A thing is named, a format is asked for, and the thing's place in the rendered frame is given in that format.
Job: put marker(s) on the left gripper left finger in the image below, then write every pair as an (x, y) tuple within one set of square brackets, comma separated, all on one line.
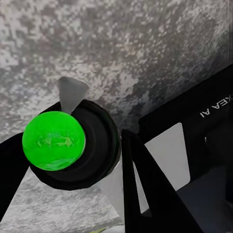
[(13, 167)]

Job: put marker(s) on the insectifuge atomizer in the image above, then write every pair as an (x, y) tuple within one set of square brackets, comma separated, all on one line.
[(73, 144)]

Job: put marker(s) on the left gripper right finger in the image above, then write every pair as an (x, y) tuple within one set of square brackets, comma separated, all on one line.
[(169, 213)]

